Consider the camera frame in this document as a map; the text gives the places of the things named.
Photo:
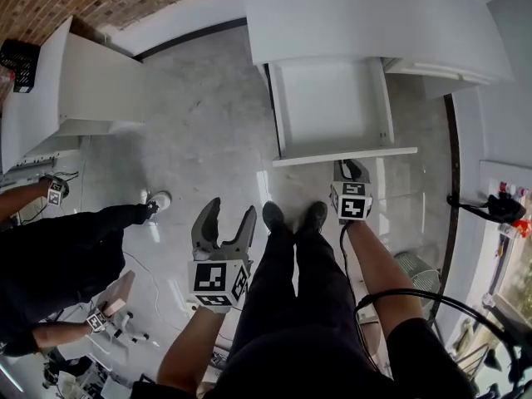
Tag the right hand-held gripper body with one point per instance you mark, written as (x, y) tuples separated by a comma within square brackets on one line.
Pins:
[(353, 206)]

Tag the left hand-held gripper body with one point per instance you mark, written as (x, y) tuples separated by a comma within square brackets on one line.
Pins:
[(212, 279)]

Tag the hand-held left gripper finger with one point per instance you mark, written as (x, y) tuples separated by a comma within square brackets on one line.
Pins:
[(247, 231), (205, 227)]

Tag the white drawer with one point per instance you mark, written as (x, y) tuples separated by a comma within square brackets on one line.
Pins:
[(328, 98)]

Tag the another person's forearm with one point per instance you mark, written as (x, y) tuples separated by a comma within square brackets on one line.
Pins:
[(62, 335), (21, 200)]

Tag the person's right forearm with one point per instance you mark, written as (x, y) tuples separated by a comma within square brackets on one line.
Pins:
[(382, 272)]

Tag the person's left forearm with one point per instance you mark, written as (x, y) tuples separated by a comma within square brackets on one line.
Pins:
[(187, 347)]

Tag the white desk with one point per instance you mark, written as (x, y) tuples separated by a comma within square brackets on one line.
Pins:
[(353, 15)]

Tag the person's left black shoe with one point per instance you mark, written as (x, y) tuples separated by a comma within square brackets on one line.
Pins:
[(273, 216)]

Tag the person's black shoe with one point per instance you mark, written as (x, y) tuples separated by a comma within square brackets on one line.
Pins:
[(313, 216), (273, 216)]

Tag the person's right black shoe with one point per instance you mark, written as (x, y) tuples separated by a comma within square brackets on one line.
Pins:
[(313, 216)]

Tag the person's black trousers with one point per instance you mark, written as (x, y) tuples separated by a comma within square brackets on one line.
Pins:
[(282, 306)]

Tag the light wooden block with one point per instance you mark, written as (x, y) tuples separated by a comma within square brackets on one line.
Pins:
[(120, 291)]

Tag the person's black shirt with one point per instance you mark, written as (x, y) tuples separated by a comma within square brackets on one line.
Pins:
[(332, 380)]

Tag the small red object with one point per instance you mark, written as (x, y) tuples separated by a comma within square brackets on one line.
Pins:
[(523, 227)]

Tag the grey power strip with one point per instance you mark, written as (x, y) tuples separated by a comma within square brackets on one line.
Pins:
[(37, 162)]

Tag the plain white table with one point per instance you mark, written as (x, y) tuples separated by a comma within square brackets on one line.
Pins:
[(95, 81)]

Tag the dark perforated file holder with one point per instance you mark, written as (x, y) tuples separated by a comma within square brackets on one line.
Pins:
[(21, 62)]

